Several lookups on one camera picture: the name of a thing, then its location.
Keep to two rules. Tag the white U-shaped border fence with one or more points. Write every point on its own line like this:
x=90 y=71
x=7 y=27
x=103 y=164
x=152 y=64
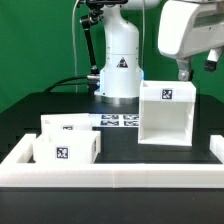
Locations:
x=17 y=171

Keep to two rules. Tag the paper sheet with markers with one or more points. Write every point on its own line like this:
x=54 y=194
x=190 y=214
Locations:
x=114 y=120

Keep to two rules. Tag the white drawer cabinet box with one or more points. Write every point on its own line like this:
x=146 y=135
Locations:
x=166 y=113

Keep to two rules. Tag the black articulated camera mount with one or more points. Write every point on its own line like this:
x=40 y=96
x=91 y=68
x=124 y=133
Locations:
x=90 y=36

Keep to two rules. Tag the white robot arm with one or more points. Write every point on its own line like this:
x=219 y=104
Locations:
x=119 y=80

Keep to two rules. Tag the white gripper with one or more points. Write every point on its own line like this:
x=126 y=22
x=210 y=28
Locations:
x=190 y=27

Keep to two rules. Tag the white drawer tray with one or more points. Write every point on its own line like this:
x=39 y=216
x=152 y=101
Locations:
x=65 y=122
x=77 y=147

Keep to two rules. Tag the white front drawer tray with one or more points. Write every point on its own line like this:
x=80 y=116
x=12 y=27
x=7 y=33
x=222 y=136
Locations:
x=77 y=147

